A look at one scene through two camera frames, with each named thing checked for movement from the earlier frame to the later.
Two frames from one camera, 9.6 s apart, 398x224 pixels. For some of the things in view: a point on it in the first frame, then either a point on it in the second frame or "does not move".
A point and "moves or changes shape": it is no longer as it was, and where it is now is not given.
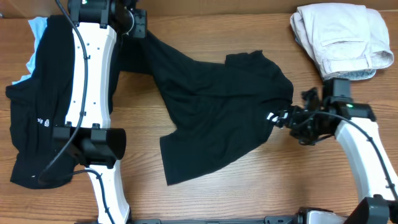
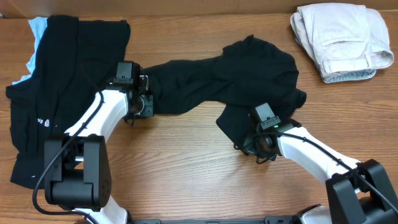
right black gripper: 288,117 → 249,147
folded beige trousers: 341,37 does not move
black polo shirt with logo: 39,103 does not move
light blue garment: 37,24 does not move
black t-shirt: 213,109 moves or changes shape
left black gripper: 138,23 → 146,106
